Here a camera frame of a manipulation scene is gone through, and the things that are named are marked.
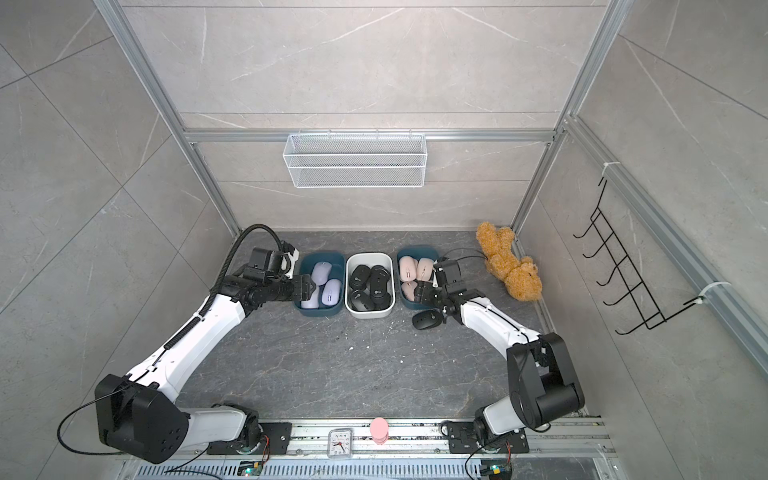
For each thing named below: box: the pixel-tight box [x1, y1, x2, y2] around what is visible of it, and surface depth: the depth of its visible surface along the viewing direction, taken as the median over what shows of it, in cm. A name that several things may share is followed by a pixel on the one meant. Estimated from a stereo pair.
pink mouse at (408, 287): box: [402, 281, 418, 301], surface depth 101 cm
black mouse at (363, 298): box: [351, 290, 375, 311], surface depth 95 cm
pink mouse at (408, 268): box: [399, 255, 418, 282], surface depth 103 cm
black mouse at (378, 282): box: [370, 265, 390, 301], surface depth 100 cm
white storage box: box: [344, 251, 396, 319], surface depth 100 cm
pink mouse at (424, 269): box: [416, 258, 434, 281], surface depth 106 cm
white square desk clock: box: [327, 428, 354, 459], surface depth 73 cm
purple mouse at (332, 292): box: [322, 279, 342, 306], surface depth 100 cm
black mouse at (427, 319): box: [412, 309, 443, 330], surface depth 95 cm
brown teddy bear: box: [476, 222, 543, 302], surface depth 99 cm
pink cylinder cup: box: [370, 417, 389, 445], surface depth 70 cm
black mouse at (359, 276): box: [349, 264, 371, 291], surface depth 101 cm
